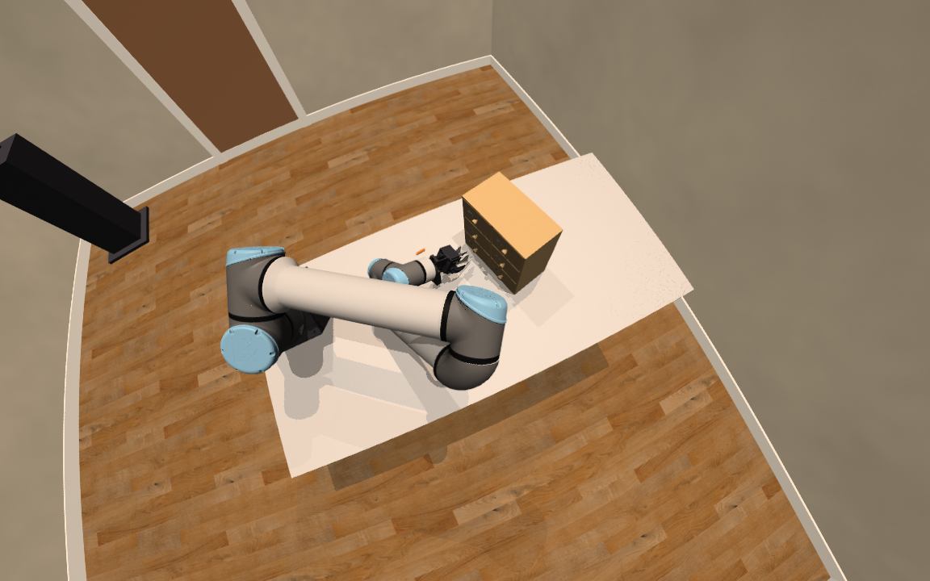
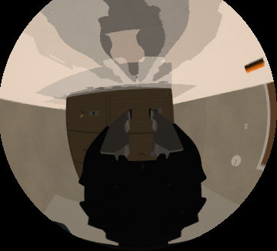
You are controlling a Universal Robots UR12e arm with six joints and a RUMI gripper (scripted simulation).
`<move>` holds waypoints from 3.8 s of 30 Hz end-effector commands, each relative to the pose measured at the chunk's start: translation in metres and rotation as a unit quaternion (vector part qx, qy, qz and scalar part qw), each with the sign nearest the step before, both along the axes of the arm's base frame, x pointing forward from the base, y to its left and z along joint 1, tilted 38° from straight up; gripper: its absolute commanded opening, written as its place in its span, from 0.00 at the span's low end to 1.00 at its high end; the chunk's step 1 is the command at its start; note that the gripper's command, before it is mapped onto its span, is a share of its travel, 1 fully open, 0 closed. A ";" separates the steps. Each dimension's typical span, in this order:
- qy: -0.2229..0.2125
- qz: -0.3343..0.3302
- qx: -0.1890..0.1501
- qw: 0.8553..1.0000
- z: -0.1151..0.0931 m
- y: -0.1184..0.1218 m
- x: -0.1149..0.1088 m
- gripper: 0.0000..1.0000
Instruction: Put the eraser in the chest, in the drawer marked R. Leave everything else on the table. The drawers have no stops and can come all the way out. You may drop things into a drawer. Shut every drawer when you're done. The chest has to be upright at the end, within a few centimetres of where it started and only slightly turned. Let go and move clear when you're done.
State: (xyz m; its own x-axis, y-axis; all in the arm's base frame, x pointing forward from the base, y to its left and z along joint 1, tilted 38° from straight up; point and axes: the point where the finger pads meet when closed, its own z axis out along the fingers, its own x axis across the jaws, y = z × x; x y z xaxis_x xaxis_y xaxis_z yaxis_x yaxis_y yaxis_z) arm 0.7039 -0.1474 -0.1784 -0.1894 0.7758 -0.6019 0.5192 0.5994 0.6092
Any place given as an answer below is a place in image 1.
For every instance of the dark brown wooden drawer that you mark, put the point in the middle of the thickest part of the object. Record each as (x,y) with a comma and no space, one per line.
(477,219)
(507,250)
(478,236)
(504,263)
(502,275)
(476,248)

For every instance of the wooden chest of drawers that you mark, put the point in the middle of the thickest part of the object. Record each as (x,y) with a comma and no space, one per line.
(524,225)

